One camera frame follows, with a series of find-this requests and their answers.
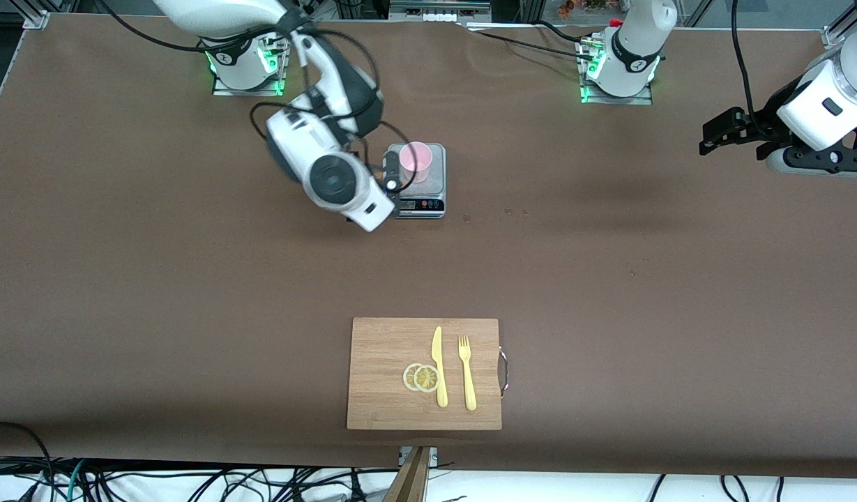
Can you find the pink plastic cup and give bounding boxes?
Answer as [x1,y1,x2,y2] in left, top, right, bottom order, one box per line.
[400,142,434,184]

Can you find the silver digital kitchen scale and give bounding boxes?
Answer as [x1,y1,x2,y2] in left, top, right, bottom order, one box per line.
[388,143,447,220]

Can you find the white power strip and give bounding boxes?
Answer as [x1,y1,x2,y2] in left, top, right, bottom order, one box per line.
[390,0,493,23]

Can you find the yellow plastic fork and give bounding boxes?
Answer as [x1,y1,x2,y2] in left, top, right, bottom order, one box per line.
[457,335,478,411]

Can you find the yellow plastic knife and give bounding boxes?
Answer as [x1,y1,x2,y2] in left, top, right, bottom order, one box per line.
[431,326,449,409]

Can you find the bamboo cutting board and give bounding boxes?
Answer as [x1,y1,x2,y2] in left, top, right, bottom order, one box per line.
[347,317,503,431]

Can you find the wooden beam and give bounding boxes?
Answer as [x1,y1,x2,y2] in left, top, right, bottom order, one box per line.
[383,446,432,502]

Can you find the brown table cover sheet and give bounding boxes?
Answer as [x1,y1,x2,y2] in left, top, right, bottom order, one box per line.
[0,13,857,479]

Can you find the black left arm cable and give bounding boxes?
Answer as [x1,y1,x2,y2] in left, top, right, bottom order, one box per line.
[732,0,755,118]

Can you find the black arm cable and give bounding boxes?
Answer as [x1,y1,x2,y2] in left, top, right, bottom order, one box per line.
[97,0,411,175]
[732,0,755,118]

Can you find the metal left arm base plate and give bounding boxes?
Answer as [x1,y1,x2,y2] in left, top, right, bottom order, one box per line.
[579,38,653,106]

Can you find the long black table cable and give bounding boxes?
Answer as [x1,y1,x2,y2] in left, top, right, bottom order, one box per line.
[463,26,588,61]

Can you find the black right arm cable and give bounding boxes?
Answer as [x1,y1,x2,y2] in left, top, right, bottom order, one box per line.
[97,0,411,175]

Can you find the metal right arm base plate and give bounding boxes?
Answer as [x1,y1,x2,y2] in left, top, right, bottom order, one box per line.
[213,31,287,97]

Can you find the teal floor cable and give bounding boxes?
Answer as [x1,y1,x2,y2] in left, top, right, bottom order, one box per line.
[66,459,89,502]

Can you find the black looped floor cable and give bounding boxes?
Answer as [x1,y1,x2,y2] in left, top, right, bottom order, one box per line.
[0,420,54,483]

